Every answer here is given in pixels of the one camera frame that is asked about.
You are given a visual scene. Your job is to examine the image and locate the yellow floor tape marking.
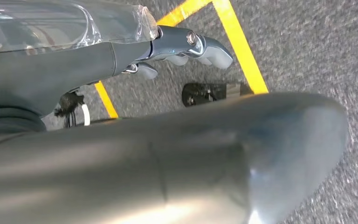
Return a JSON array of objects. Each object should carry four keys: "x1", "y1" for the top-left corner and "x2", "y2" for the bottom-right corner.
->
[{"x1": 94, "y1": 0, "x2": 269, "y2": 119}]

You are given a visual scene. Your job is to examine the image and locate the black robot foot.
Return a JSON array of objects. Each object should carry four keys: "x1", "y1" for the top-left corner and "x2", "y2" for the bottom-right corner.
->
[{"x1": 181, "y1": 81, "x2": 255, "y2": 108}]

